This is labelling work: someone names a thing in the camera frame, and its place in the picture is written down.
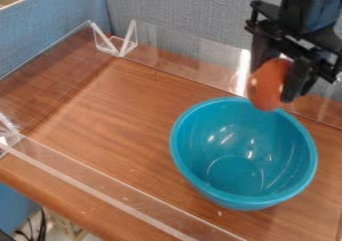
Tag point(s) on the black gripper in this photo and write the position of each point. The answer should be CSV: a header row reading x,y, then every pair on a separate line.
x,y
297,29

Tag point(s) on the brown toy mushroom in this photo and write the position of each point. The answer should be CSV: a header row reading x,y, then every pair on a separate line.
x,y
267,82

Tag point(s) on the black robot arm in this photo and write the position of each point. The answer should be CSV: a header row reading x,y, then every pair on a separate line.
x,y
295,33

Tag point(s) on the blue plastic bowl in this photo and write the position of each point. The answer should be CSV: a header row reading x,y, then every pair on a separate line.
x,y
247,158

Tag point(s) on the clear acrylic back barrier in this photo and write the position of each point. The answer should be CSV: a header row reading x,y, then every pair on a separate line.
x,y
221,66

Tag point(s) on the clear acrylic barrier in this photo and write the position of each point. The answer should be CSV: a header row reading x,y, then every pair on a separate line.
x,y
221,66
47,82
156,212

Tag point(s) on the clear acrylic left barrier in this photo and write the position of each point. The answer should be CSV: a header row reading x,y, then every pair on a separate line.
x,y
47,82

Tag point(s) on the clear acrylic front barrier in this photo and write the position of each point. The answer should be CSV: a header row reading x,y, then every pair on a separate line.
x,y
156,212

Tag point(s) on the clear triangular corner bracket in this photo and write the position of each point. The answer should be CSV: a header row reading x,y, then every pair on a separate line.
x,y
114,45

